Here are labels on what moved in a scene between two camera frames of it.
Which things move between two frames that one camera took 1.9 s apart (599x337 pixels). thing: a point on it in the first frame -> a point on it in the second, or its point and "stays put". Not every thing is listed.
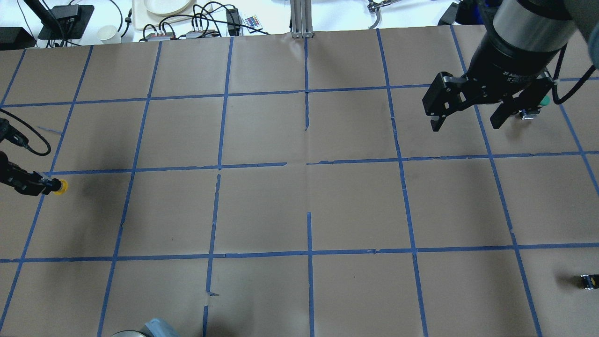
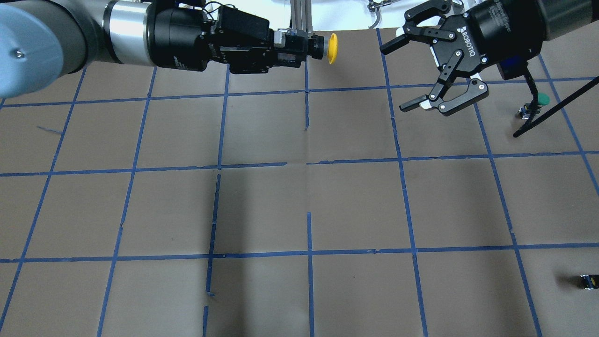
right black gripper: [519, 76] -> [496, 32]
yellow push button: [63, 188] -> [332, 48]
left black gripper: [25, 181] -> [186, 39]
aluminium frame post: [301, 18] stays put
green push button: [545, 101] stays put
